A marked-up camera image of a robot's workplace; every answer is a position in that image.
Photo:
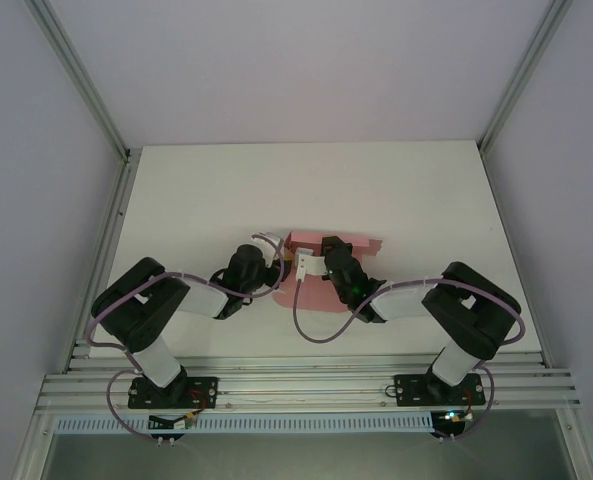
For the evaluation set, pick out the aluminium mounting rail bed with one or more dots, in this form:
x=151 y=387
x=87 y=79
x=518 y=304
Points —
x=301 y=385

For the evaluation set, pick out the pink paper box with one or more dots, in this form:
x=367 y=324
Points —
x=316 y=295

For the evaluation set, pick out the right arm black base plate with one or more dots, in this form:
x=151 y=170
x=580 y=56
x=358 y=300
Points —
x=411 y=390

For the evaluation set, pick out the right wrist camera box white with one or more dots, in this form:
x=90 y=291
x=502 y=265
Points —
x=303 y=262

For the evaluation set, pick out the small wiring connector plug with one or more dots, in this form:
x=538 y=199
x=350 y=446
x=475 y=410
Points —
x=456 y=419
x=183 y=422

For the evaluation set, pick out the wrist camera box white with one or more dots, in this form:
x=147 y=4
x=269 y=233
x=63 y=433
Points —
x=303 y=262
x=271 y=237

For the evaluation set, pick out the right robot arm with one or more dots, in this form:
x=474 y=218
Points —
x=401 y=305

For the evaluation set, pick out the grey metal sheet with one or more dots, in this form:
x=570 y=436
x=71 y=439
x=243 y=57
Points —
x=301 y=460

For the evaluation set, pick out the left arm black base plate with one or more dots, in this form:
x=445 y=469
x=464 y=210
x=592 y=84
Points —
x=206 y=387

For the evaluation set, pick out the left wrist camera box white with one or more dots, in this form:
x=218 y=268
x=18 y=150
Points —
x=271 y=237

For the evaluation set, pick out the aluminium frame post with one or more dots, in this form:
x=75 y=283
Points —
x=526 y=65
x=76 y=65

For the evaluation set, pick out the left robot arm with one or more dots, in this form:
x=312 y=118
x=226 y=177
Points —
x=201 y=300

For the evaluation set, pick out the aluminium table side rail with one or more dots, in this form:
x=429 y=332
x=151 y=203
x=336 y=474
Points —
x=118 y=200

